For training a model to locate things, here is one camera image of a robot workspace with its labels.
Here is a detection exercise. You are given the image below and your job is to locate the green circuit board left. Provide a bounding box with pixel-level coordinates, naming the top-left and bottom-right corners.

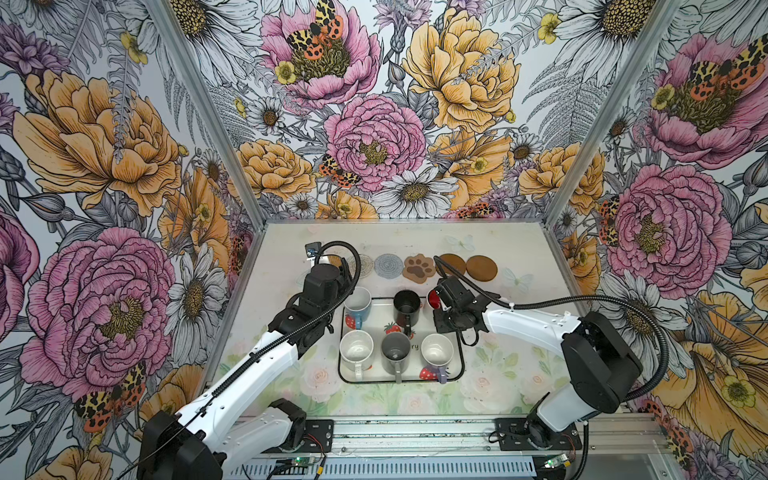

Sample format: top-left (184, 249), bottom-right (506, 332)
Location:
top-left (275, 456), bottom-right (320, 469)

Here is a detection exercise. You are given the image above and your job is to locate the scratched brown round coaster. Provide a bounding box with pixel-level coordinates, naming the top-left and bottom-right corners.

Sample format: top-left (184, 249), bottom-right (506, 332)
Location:
top-left (440, 253), bottom-right (466, 274)

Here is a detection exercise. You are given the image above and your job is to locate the blue mug white inside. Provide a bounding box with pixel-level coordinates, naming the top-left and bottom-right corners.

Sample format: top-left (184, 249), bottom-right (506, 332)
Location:
top-left (344, 287), bottom-right (372, 330)

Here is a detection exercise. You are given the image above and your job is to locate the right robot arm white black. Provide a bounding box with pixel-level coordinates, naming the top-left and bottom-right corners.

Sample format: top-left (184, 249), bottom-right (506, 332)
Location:
top-left (427, 276), bottom-right (643, 450)

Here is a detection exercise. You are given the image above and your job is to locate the black mug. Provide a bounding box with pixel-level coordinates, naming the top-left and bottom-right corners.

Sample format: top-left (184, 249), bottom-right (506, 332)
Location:
top-left (393, 290), bottom-right (421, 336)

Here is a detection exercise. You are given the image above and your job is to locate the aluminium frame rail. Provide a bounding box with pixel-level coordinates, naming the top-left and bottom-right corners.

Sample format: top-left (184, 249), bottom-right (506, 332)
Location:
top-left (227, 412), bottom-right (670, 460)

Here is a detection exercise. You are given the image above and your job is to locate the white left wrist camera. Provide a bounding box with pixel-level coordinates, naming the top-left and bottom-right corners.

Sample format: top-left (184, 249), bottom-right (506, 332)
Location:
top-left (305, 241), bottom-right (322, 259)

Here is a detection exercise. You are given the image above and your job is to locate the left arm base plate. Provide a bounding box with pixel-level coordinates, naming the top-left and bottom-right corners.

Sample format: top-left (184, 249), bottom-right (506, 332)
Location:
top-left (265, 419), bottom-right (335, 454)

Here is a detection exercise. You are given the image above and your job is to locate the plain brown round coaster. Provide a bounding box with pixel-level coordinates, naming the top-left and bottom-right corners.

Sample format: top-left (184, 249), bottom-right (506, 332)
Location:
top-left (466, 255), bottom-right (499, 282)

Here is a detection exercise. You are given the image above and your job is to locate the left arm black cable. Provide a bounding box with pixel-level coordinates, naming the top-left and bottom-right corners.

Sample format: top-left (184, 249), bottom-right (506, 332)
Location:
top-left (116, 240), bottom-right (363, 480)

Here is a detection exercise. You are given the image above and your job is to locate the white strawberry tray black rim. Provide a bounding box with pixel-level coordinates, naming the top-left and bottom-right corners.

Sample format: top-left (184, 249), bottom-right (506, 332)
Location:
top-left (337, 298), bottom-right (466, 384)

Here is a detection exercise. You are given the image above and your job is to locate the green circuit board right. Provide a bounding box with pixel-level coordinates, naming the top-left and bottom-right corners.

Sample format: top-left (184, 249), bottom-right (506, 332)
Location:
top-left (542, 454), bottom-right (571, 469)

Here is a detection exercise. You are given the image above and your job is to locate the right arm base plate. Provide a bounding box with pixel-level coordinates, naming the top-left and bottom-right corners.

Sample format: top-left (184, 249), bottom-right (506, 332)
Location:
top-left (488, 417), bottom-right (583, 451)

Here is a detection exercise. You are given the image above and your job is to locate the grey mug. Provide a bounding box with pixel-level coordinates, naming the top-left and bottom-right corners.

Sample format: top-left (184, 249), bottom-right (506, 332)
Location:
top-left (381, 332), bottom-right (411, 383)

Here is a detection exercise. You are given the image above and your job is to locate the white mug red inside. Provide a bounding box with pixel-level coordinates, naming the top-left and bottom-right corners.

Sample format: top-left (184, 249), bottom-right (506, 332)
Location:
top-left (427, 289), bottom-right (442, 310)

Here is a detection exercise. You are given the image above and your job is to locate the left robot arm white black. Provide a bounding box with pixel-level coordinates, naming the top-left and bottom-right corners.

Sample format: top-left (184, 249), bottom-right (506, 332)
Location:
top-left (136, 263), bottom-right (360, 479)

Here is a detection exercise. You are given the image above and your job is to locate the grey woven round coaster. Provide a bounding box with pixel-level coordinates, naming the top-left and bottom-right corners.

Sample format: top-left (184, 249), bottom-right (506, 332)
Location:
top-left (374, 253), bottom-right (404, 280)

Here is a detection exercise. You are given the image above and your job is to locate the white mug purple handle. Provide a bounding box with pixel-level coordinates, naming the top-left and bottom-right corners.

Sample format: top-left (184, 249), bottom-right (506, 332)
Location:
top-left (420, 333), bottom-right (454, 384)

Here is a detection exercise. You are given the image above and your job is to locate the green circuit board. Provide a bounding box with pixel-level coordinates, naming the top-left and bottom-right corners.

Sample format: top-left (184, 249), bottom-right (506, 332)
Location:
top-left (542, 454), bottom-right (571, 469)
top-left (275, 456), bottom-right (320, 469)

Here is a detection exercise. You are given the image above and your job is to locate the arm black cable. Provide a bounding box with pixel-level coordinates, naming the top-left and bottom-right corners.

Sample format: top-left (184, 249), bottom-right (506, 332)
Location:
top-left (116, 240), bottom-right (363, 480)
top-left (433, 254), bottom-right (670, 480)

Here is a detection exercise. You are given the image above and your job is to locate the cork paw print coaster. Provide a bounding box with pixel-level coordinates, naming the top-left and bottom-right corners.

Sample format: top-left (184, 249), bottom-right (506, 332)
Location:
top-left (402, 254), bottom-right (436, 284)

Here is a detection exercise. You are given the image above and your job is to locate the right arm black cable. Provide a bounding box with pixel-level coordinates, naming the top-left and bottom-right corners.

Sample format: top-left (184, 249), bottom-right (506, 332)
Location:
top-left (433, 254), bottom-right (670, 480)

